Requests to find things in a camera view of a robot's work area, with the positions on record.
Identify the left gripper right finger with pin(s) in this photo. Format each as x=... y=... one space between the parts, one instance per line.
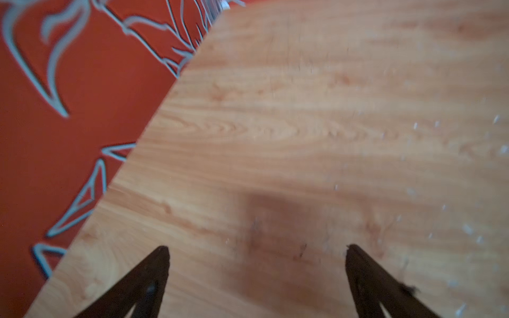
x=376 y=293

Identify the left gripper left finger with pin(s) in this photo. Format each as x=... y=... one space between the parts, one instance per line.
x=139 y=293

